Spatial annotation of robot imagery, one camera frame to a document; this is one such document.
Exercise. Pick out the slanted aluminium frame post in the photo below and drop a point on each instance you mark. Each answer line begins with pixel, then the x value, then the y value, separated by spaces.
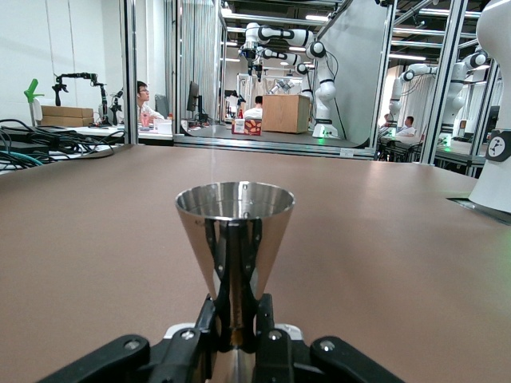
pixel 383 80
pixel 443 80

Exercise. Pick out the flat cardboard boxes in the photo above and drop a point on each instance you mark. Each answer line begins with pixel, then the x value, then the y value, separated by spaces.
pixel 68 115

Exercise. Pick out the green plastic clamp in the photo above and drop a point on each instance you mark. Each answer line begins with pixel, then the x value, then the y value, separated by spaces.
pixel 31 89

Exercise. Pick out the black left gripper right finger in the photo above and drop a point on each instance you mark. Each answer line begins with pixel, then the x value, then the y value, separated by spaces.
pixel 287 359

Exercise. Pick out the seated person with glasses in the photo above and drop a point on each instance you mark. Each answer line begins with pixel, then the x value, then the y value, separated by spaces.
pixel 145 107

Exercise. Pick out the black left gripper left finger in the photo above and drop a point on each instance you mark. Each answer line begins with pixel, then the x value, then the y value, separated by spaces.
pixel 175 359

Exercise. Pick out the small black robot arm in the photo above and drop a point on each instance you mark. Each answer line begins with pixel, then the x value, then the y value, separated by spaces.
pixel 76 74

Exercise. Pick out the steel double jigger measuring cup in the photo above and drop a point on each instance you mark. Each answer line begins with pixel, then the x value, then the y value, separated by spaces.
pixel 191 231

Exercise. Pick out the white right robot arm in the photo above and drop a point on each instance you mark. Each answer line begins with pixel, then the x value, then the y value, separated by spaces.
pixel 495 80

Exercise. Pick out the large brown wooden crate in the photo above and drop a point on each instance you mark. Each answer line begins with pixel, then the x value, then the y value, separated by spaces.
pixel 285 113

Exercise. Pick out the grey backdrop sheet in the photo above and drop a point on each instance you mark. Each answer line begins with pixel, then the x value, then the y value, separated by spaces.
pixel 359 80

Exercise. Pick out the aluminium frame corner post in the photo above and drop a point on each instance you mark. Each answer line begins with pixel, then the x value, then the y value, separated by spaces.
pixel 129 60

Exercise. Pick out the seated person grey shirt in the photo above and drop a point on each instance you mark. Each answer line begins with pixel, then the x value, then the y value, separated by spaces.
pixel 407 125

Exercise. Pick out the brown table cover sheet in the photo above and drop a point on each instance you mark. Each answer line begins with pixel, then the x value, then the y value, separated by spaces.
pixel 359 259

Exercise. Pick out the seated person white shirt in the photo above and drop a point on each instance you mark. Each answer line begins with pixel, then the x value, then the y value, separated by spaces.
pixel 254 111

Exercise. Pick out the orange patterned box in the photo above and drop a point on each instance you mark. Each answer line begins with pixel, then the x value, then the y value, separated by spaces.
pixel 253 127

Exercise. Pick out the aluminium frame rail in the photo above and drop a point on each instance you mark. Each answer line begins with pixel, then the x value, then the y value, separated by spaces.
pixel 279 145

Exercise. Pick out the black desktop monitor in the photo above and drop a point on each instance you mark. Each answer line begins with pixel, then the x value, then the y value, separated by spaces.
pixel 193 97

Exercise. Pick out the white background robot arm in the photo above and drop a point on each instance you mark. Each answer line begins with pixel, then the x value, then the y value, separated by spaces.
pixel 325 88
pixel 395 95
pixel 457 91

